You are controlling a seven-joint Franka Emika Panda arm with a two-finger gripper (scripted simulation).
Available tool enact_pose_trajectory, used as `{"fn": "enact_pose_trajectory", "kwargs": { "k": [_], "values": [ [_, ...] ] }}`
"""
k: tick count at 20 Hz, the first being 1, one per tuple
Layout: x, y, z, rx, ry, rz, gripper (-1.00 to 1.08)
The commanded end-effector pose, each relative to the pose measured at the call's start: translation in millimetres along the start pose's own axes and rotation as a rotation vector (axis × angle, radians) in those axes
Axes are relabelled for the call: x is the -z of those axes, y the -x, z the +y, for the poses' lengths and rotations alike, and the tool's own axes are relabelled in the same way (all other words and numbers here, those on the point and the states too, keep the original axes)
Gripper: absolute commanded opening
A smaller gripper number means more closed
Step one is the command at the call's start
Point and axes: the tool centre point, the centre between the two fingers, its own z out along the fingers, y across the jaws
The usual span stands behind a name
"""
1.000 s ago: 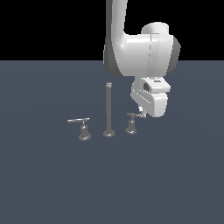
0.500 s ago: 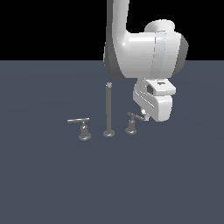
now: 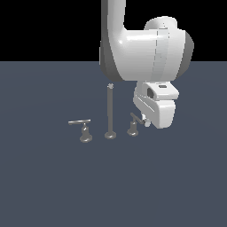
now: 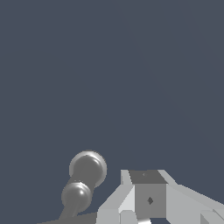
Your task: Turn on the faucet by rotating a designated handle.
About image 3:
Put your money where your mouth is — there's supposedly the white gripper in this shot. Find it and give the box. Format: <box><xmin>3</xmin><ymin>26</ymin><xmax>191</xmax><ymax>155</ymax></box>
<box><xmin>132</xmin><ymin>81</ymin><xmax>180</xmax><ymax>129</ymax></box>

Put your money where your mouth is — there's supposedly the grey faucet handle with base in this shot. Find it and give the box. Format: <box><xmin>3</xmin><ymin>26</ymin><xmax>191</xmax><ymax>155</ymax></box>
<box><xmin>126</xmin><ymin>112</ymin><xmax>147</xmax><ymax>137</ymax></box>
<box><xmin>67</xmin><ymin>119</ymin><xmax>93</xmax><ymax>144</ymax></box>

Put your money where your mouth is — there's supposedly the grey faucet spout post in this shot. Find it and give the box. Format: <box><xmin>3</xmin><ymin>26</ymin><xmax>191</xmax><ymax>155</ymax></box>
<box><xmin>104</xmin><ymin>82</ymin><xmax>117</xmax><ymax>140</ymax></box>

